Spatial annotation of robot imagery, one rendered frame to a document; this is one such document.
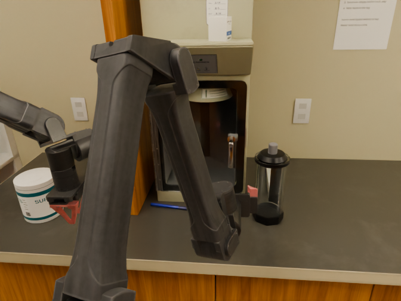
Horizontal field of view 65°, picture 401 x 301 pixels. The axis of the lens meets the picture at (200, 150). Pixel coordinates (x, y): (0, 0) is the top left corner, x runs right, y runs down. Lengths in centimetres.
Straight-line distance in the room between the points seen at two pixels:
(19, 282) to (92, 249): 87
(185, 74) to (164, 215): 71
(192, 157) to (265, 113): 96
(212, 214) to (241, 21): 57
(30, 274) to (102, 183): 84
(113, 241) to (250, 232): 69
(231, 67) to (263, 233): 52
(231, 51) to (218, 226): 47
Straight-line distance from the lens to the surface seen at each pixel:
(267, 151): 100
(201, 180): 58
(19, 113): 78
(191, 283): 105
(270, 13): 141
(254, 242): 101
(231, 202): 69
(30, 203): 118
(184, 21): 98
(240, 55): 89
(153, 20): 100
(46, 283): 122
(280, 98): 147
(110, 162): 40
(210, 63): 92
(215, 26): 89
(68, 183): 83
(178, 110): 51
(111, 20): 94
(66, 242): 110
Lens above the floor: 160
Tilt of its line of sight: 24 degrees down
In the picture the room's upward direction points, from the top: 1 degrees counter-clockwise
